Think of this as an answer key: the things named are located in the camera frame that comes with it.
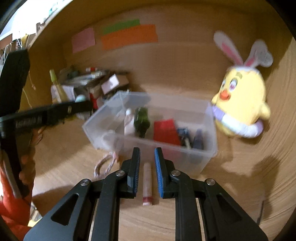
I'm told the pink sticky note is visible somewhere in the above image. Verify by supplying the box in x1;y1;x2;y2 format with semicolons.
71;27;96;53

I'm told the mint green tube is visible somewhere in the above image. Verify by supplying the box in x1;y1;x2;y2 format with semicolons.
75;94;87;102

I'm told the red packet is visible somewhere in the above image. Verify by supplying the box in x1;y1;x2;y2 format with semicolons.
153;119;181;146

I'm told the stack of books papers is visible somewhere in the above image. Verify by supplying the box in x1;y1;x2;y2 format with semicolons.
58;66;130;110

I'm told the dark green glass bottle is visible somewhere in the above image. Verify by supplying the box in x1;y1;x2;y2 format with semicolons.
133;107;151;138

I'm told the yellow chick plush toy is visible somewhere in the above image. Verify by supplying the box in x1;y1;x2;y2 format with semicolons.
211;31;273;138

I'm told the yellow green spray bottle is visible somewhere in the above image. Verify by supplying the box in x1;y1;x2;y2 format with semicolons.
49;69;69;104

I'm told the small white cardboard box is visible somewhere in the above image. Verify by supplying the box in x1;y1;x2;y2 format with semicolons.
101;74;129;94

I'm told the blue Max razor box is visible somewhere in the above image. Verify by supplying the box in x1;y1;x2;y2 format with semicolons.
177;128;191;149

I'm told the white tape roll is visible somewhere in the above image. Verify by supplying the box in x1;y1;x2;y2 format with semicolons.
101;130;123;152

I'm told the red white marker pen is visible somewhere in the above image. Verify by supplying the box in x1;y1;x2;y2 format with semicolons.
85;67;99;72

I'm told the orange sticky note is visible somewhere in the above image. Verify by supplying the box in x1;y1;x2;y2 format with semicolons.
101;25;158;50

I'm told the clear plastic storage bin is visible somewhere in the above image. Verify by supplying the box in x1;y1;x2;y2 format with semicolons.
82;91;218;176

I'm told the person's left hand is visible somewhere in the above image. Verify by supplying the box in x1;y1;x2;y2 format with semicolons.
19;127;45;186

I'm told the purple black cosmetic bottle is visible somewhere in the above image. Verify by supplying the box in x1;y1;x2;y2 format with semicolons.
192;129;204;150

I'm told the white red-capped lip tube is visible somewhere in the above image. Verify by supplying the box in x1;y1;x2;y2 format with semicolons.
142;162;153;206

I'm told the white braided rope bracelet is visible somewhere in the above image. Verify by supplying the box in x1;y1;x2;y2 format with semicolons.
93;151;119;179

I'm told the green sticky note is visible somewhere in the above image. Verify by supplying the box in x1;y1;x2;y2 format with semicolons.
102;19;140;35

